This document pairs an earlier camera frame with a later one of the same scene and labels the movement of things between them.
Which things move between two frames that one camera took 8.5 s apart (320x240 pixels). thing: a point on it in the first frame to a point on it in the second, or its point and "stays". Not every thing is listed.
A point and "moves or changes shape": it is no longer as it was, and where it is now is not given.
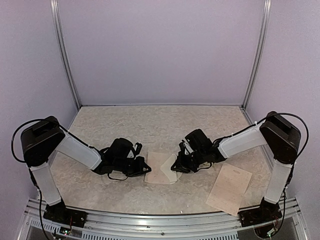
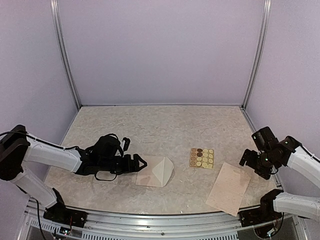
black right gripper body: (185, 160) to (253, 163)
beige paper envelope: (160, 164) moves or changes shape
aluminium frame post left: (55, 5) stays
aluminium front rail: (103, 225) stays
